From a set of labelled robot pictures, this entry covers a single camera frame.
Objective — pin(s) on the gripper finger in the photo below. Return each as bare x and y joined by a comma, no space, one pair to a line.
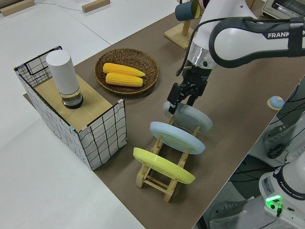
192,99
175,95

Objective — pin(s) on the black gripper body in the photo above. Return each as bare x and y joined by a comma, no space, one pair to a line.
196,78

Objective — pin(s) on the gray plate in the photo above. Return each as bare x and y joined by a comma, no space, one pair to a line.
190,117

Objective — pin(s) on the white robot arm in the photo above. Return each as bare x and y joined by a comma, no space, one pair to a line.
238,35

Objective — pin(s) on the light blue plate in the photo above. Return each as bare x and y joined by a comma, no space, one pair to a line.
176,138

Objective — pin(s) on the yellow plate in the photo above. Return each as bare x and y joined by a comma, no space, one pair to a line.
164,167

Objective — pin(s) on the wooden plate rack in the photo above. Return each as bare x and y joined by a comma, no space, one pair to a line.
155,184

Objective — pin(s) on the brown table mat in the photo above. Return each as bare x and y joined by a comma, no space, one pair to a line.
226,107

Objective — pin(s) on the wooden mug tree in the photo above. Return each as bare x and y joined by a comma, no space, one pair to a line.
177,35

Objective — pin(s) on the yellow corn cob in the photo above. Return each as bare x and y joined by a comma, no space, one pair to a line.
124,80
124,69

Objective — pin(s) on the brown wicker basket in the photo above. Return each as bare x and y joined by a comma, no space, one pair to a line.
126,56

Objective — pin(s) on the dark blue mug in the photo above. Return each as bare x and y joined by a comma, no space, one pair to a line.
184,12

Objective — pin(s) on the blue call bell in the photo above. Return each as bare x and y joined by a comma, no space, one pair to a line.
275,102

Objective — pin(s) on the white toaster oven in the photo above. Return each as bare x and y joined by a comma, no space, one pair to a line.
281,7

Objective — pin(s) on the white cylinder bottle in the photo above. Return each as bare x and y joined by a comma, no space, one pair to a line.
64,71

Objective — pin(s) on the wooden block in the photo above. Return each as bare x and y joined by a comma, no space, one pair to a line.
16,7
95,6

